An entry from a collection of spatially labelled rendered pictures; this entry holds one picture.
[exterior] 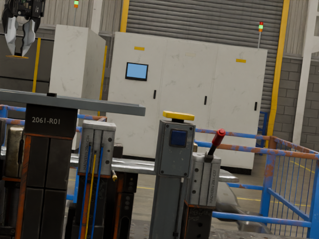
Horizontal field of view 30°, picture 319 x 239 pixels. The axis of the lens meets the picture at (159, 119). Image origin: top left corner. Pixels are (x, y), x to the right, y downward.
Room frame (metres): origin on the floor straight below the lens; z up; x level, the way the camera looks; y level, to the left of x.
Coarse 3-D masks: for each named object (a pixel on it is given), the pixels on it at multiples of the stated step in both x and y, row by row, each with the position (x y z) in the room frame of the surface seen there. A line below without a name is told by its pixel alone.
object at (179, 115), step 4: (164, 112) 1.25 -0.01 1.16; (168, 112) 1.22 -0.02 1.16; (172, 112) 1.23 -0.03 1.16; (176, 112) 1.25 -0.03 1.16; (180, 112) 1.28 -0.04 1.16; (164, 116) 1.24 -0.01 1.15; (168, 116) 1.22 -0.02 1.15; (172, 116) 1.22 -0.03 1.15; (176, 116) 1.22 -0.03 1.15; (180, 116) 1.22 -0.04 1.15; (184, 116) 1.22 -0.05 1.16; (188, 116) 1.22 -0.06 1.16; (192, 116) 1.22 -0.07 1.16; (172, 120) 1.24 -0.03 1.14; (176, 120) 1.24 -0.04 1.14; (180, 120) 1.24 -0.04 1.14; (192, 120) 1.23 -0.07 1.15
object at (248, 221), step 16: (208, 144) 3.24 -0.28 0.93; (224, 144) 3.24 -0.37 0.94; (272, 144) 4.41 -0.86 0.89; (288, 144) 4.00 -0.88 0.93; (272, 160) 4.41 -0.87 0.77; (272, 176) 4.35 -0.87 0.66; (224, 192) 3.79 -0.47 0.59; (272, 192) 4.24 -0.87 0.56; (224, 208) 3.63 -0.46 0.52; (288, 208) 3.87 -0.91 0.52; (240, 224) 3.76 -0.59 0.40; (256, 224) 3.43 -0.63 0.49; (288, 224) 3.27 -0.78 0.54; (304, 224) 3.27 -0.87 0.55
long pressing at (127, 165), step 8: (72, 160) 1.47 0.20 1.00; (112, 160) 1.59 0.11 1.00; (120, 160) 1.60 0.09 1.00; (128, 160) 1.62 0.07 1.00; (136, 160) 1.64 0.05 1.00; (112, 168) 1.48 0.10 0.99; (120, 168) 1.48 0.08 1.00; (128, 168) 1.48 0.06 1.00; (136, 168) 1.48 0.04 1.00; (144, 168) 1.49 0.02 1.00; (152, 168) 1.49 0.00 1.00; (224, 176) 1.51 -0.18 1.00; (232, 176) 1.52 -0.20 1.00
